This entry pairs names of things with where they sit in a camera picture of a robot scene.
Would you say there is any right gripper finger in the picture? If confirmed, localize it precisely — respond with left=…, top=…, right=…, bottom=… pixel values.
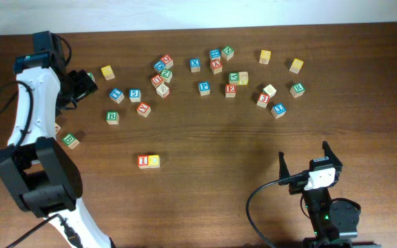
left=322, top=141, right=343, bottom=171
left=278, top=152, right=290, bottom=182

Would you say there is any green R block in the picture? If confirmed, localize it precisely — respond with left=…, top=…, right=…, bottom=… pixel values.
left=289, top=83, right=305, bottom=98

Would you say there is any red I block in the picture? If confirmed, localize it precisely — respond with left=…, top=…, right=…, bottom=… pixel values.
left=138, top=155, right=149, bottom=169

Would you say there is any yellow C block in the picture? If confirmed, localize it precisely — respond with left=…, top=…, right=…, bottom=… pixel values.
left=148, top=155, right=161, bottom=168

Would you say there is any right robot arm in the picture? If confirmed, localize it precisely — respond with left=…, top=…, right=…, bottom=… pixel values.
left=278, top=141, right=361, bottom=247

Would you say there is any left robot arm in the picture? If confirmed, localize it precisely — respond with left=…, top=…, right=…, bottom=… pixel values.
left=0, top=31, right=114, bottom=247

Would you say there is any green J block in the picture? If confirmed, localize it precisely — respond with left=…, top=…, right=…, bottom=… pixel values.
left=88, top=72, right=95, bottom=82

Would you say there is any yellow block upper left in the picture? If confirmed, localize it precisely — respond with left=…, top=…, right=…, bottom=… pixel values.
left=101, top=65, right=115, bottom=81

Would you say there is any blue T block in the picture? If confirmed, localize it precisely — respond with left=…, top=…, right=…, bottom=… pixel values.
left=109, top=88, right=125, bottom=103

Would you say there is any yellow block far left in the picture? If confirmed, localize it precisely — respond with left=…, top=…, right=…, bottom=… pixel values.
left=54, top=123, right=61, bottom=134

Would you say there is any green B block upper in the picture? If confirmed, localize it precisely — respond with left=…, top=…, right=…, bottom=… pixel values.
left=106, top=111, right=120, bottom=125

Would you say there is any green b block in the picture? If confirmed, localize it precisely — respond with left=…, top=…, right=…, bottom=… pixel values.
left=106, top=111, right=120, bottom=125
left=62, top=133, right=80, bottom=149

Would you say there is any green B block lower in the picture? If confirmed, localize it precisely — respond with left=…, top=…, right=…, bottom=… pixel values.
left=62, top=133, right=80, bottom=149

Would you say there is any blue L block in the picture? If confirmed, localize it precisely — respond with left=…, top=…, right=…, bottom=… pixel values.
left=271, top=103, right=287, bottom=118

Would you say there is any blue 5 block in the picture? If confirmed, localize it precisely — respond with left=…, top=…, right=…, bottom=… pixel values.
left=129, top=89, right=141, bottom=103

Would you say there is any red Y block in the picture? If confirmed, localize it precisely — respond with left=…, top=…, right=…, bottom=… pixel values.
left=136, top=102, right=151, bottom=118

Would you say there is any red 3 block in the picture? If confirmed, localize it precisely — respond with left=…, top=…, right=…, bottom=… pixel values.
left=256, top=93, right=270, bottom=108

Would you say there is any plain wood O block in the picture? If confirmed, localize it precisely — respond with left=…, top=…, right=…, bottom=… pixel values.
left=263, top=84, right=277, bottom=98

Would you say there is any red U block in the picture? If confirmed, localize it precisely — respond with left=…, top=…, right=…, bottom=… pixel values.
left=151, top=74, right=164, bottom=88

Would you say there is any blue D block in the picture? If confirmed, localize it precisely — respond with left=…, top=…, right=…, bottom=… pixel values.
left=154, top=60, right=166, bottom=73

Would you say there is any plain wood red-edged block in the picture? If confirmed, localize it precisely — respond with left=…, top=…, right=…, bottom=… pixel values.
left=156, top=83, right=170, bottom=99

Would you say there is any yellow block upper right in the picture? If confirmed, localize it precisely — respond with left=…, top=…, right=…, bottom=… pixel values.
left=289, top=58, right=304, bottom=74

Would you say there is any green Z block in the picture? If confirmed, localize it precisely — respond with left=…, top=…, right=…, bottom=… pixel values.
left=160, top=69, right=173, bottom=83

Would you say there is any red E block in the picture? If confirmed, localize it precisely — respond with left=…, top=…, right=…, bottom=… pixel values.
left=225, top=84, right=236, bottom=98

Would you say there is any red Q block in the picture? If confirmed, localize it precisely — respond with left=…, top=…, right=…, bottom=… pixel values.
left=161, top=54, right=174, bottom=70

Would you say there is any yellow 8 block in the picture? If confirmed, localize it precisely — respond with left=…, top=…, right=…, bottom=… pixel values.
left=238, top=72, right=249, bottom=85

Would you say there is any green V block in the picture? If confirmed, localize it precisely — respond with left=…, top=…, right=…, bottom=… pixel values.
left=228, top=72, right=239, bottom=85

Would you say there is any blue P block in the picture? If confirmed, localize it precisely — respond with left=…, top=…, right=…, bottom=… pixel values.
left=198, top=81, right=210, bottom=96

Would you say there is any yellow block upper middle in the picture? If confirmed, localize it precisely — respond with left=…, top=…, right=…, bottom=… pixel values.
left=259, top=50, right=272, bottom=65

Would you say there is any blue X block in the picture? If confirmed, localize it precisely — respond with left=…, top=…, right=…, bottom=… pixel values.
left=190, top=58, right=201, bottom=72

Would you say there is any red A block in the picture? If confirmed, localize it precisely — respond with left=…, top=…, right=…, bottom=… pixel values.
left=210, top=59, right=223, bottom=74

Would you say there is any green N block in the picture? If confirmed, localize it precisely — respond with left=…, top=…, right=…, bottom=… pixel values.
left=221, top=45, right=234, bottom=61

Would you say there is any blue H block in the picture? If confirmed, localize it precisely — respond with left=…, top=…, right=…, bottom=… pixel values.
left=210, top=49, right=221, bottom=61

